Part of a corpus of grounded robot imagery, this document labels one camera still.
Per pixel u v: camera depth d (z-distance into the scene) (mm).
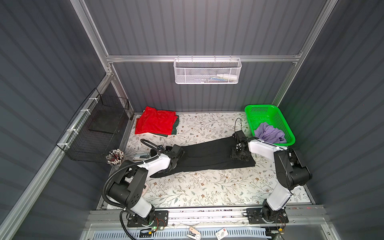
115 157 781
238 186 843
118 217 677
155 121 1084
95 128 736
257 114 1168
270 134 994
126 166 468
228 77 866
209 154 982
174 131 1077
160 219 724
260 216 724
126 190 448
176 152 745
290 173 482
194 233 679
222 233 691
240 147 722
